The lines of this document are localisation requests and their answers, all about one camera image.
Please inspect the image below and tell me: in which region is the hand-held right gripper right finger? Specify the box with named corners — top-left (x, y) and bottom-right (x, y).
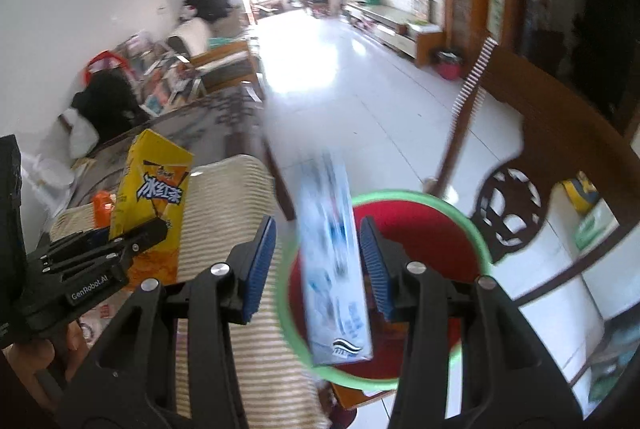
top-left (360, 215), bottom-right (586, 429)

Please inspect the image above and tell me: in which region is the yellow and blue packet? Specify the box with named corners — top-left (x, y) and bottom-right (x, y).
top-left (560, 176), bottom-right (601, 215)

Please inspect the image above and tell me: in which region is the large black bag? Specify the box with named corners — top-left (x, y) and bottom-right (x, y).
top-left (70, 70), bottom-right (151, 142)

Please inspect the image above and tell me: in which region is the pile of magazines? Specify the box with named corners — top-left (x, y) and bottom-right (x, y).
top-left (120, 31), bottom-right (206, 114)

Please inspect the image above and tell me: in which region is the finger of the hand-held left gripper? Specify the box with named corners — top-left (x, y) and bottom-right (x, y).
top-left (102, 217), bottom-right (168, 266)
top-left (37, 229), bottom-right (118, 260)

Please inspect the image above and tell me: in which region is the carved wooden chair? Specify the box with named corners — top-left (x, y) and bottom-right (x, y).
top-left (435, 36), bottom-right (640, 310)

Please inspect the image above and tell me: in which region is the yellow drink carton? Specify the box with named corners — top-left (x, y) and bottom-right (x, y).
top-left (109, 129), bottom-right (195, 292)

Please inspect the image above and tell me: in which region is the small red waste bin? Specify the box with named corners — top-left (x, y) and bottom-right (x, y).
top-left (435, 49), bottom-right (463, 81)

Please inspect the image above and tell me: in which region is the black bag on sofa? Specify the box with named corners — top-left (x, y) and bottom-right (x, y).
top-left (182, 0), bottom-right (233, 20)

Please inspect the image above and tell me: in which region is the red plastic bag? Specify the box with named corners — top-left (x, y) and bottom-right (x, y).
top-left (82, 50), bottom-right (133, 84)

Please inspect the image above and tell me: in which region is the white plastic bag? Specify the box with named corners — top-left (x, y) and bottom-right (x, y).
top-left (62, 109), bottom-right (101, 160)

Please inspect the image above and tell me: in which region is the pale wall sticker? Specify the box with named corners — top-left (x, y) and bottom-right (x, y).
top-left (487, 0), bottom-right (506, 37)

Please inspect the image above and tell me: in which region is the blue and white box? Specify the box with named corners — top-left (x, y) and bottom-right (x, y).
top-left (287, 154), bottom-right (375, 367)

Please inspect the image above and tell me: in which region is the red bin with green rim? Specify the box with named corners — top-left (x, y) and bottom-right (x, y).
top-left (276, 191), bottom-right (493, 392)

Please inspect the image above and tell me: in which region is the white cloth on sofa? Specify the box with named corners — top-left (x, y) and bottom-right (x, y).
top-left (167, 18), bottom-right (211, 54)

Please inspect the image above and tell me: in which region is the grey patterned tablecloth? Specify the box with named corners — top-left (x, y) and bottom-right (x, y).
top-left (65, 86), bottom-right (296, 220)

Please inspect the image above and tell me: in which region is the orange plastic wrapper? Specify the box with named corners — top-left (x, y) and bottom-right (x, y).
top-left (92, 191), bottom-right (118, 230)

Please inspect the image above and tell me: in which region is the green tissue pack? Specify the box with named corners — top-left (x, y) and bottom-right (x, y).
top-left (572, 201), bottom-right (621, 250)

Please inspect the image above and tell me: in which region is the beige striped cloth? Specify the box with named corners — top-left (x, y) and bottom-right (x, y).
top-left (47, 154), bottom-right (331, 429)

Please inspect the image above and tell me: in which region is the clear plastic bag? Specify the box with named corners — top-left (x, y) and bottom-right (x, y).
top-left (20, 154), bottom-right (76, 215)

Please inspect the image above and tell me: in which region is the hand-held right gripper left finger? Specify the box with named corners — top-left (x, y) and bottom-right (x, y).
top-left (55, 215), bottom-right (278, 429)

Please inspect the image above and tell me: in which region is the low wooden media cabinet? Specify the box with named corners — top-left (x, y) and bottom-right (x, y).
top-left (345, 0), bottom-right (446, 67)

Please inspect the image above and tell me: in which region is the wooden sofa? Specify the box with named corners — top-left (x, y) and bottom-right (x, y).
top-left (165, 16), bottom-right (263, 94)

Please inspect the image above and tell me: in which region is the person's left hand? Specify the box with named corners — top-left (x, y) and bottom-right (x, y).
top-left (0, 316), bottom-right (98, 415)

